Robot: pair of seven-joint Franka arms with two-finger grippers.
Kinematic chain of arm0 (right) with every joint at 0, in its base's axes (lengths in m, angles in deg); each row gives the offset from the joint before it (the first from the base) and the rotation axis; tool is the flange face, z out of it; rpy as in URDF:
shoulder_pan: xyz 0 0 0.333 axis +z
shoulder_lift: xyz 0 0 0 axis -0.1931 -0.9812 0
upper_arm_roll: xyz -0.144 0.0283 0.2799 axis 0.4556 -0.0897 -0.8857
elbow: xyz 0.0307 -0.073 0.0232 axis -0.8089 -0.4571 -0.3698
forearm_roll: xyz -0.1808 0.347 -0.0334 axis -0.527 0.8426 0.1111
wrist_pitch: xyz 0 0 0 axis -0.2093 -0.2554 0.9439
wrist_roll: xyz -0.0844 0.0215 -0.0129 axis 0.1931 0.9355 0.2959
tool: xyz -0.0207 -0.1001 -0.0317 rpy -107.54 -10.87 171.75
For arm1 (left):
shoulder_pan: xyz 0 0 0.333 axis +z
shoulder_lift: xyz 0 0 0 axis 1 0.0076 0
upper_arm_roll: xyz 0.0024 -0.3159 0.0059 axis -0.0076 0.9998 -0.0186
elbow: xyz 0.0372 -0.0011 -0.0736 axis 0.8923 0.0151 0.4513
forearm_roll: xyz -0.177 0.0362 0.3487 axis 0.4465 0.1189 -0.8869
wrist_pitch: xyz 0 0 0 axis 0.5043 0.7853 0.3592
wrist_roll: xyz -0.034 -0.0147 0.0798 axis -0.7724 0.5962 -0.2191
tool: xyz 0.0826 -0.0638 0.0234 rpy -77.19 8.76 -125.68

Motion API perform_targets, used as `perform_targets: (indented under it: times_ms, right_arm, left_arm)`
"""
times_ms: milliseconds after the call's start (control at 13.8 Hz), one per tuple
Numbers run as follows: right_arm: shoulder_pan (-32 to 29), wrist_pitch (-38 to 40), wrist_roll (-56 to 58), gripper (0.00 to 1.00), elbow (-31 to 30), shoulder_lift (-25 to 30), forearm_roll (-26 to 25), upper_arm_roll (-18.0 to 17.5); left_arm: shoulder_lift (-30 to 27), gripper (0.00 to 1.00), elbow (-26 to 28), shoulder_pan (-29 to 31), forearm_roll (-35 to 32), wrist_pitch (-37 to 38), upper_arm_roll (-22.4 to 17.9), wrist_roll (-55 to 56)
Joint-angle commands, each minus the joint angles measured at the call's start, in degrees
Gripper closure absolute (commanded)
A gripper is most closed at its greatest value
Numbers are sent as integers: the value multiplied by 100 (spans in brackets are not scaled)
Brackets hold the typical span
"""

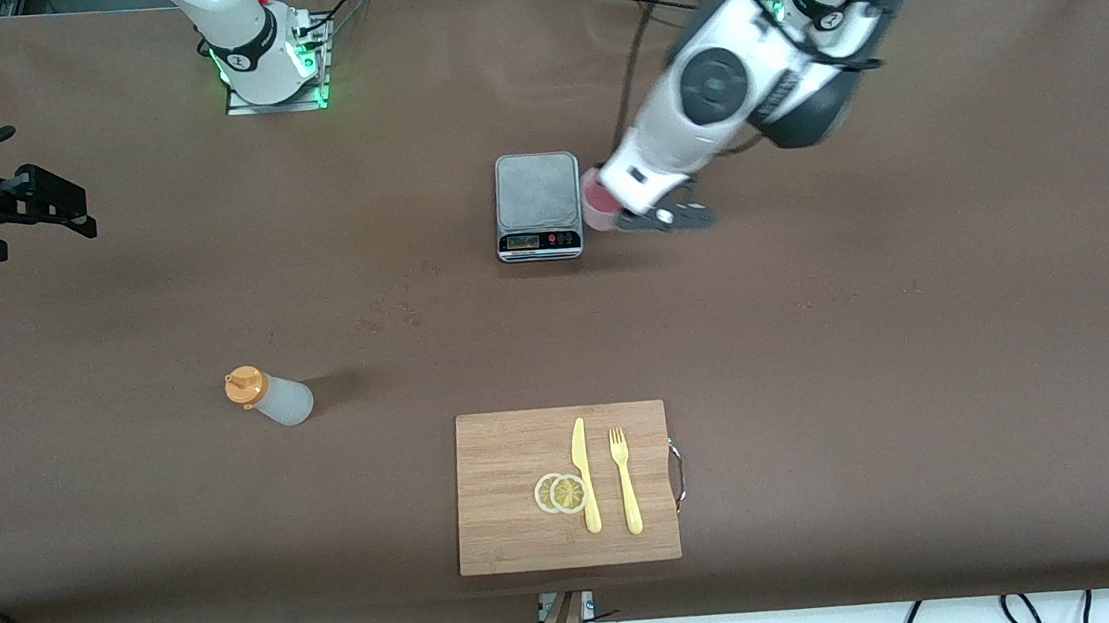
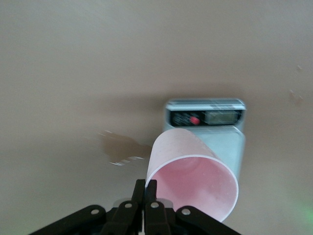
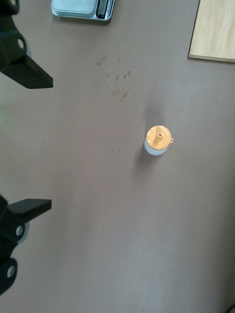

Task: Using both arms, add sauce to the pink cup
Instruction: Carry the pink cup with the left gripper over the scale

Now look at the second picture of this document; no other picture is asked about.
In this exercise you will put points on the pink plastic cup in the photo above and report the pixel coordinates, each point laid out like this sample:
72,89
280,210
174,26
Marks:
195,181

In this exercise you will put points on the brown liquid spill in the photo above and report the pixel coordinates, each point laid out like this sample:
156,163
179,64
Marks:
122,147

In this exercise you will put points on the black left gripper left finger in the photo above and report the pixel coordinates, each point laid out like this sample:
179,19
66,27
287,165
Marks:
122,220

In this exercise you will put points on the silver digital kitchen scale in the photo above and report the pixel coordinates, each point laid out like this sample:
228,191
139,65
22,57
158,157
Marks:
220,144

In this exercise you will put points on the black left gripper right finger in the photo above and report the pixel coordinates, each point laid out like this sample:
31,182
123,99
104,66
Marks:
159,220

